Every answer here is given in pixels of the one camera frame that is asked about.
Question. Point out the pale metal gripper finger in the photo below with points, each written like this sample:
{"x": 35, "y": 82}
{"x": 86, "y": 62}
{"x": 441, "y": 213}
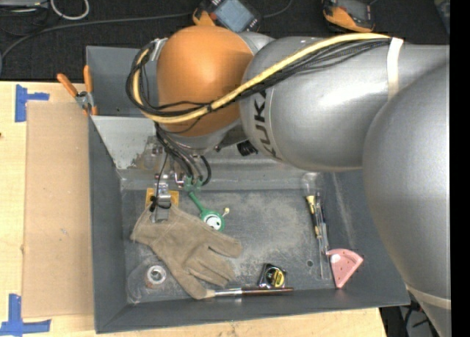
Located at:
{"x": 161, "y": 212}

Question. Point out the tan leather work glove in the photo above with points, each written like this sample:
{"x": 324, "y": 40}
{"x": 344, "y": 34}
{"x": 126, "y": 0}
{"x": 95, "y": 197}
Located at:
{"x": 183, "y": 247}

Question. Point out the green smiley-face stick toy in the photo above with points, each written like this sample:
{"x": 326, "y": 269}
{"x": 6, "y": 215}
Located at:
{"x": 212, "y": 221}

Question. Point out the grey metal bin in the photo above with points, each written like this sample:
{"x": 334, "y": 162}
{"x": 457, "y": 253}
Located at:
{"x": 264, "y": 225}

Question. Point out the brown cardboard board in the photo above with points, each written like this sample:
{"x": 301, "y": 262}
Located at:
{"x": 55, "y": 210}

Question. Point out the black and yellow tape measure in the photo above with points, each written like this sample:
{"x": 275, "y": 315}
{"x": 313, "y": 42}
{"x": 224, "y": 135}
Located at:
{"x": 272, "y": 276}

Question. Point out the clear plastic tube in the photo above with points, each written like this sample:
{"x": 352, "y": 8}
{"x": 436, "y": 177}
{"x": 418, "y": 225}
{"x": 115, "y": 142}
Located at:
{"x": 323, "y": 247}

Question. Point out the pink wedge-shaped pad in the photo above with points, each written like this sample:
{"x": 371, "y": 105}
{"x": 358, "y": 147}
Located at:
{"x": 343, "y": 266}

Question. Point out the black cylinder on white bracket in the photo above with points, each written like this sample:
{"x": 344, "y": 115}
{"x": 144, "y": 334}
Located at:
{"x": 246, "y": 147}

